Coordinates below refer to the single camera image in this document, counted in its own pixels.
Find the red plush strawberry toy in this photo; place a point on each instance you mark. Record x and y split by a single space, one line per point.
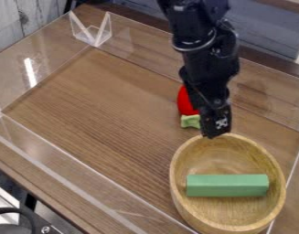
189 117

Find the clear acrylic corner bracket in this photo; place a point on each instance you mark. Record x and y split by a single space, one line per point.
92 35

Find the blue grey sofa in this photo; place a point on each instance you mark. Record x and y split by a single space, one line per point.
260 25

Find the green rectangular block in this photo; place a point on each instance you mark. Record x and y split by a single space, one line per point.
225 185

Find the clear acrylic front barrier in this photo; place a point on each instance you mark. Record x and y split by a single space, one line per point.
97 205

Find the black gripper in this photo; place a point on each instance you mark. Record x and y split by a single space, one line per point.
209 65

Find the black metal table bracket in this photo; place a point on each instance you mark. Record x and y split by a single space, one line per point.
38 224

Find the brown wooden bowl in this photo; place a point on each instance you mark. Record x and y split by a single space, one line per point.
225 155

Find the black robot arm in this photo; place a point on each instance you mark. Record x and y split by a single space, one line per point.
205 40

